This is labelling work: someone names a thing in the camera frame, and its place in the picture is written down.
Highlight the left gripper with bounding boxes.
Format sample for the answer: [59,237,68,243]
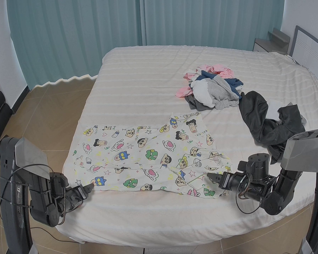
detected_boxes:
[66,185,88,206]

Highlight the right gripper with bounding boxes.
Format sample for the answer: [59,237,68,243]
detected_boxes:
[219,172,251,193]

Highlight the white printed pyjama top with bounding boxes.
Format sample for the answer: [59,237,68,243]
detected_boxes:
[74,111,232,198]

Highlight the pile of clothes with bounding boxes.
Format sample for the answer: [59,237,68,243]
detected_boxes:
[175,64,244,110]

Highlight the black garment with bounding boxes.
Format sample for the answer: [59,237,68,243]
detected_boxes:
[238,91,307,165]

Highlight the white garment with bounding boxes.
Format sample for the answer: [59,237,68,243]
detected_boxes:
[266,99,288,121]

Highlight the bed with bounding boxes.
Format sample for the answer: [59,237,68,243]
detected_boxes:
[54,25,318,244]

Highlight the grey bedside table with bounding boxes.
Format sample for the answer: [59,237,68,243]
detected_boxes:
[254,28,291,54]

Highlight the blue-green curtain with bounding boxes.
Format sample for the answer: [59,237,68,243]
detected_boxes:
[7,0,145,89]
[139,0,285,53]

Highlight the black cable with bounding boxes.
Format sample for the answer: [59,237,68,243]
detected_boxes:
[234,184,264,214]
[0,164,52,208]
[29,226,83,244]

